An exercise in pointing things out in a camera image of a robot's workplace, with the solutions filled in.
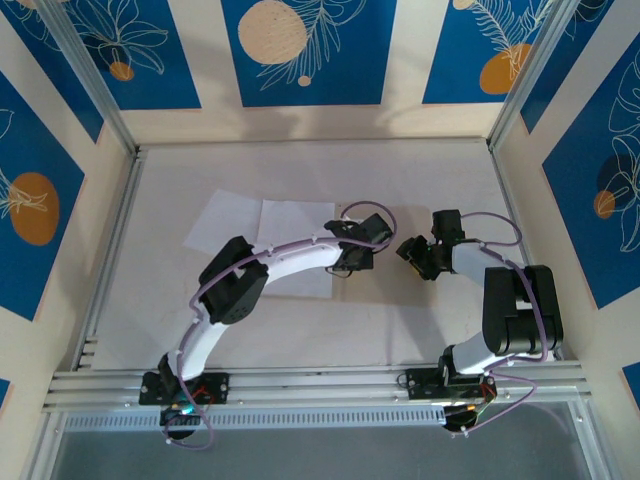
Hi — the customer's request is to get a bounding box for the white paper sheet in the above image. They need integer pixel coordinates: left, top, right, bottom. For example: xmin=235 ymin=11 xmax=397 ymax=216
xmin=182 ymin=188 xmax=266 ymax=251
xmin=259 ymin=198 xmax=337 ymax=301

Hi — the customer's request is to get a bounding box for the grey glossy panel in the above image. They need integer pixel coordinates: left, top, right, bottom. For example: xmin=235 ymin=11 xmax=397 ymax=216
xmin=47 ymin=399 xmax=594 ymax=480

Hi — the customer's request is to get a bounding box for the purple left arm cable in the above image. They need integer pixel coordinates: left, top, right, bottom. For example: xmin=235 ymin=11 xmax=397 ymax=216
xmin=163 ymin=200 xmax=398 ymax=450

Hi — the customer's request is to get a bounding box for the aluminium table side rail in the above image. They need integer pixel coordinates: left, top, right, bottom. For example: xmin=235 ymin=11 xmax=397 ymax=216
xmin=488 ymin=142 xmax=566 ymax=362
xmin=72 ymin=147 xmax=146 ymax=372

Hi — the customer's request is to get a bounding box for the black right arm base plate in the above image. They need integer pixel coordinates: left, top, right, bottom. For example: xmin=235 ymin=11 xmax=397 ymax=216
xmin=405 ymin=367 xmax=496 ymax=402

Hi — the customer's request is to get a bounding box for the aluminium mounting rail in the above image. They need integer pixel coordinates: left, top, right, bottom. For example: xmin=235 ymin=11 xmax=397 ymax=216
xmin=42 ymin=360 xmax=586 ymax=415

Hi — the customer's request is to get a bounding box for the grey slotted cable duct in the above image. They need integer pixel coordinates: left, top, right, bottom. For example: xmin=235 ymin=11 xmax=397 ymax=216
xmin=63 ymin=405 xmax=447 ymax=432

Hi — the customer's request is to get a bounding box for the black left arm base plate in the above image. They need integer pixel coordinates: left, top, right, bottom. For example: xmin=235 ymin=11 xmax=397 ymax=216
xmin=138 ymin=370 xmax=231 ymax=406

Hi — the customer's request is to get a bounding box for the aluminium frame post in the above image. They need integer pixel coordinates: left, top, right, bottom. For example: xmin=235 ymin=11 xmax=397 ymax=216
xmin=33 ymin=0 xmax=140 ymax=156
xmin=487 ymin=0 xmax=574 ymax=151

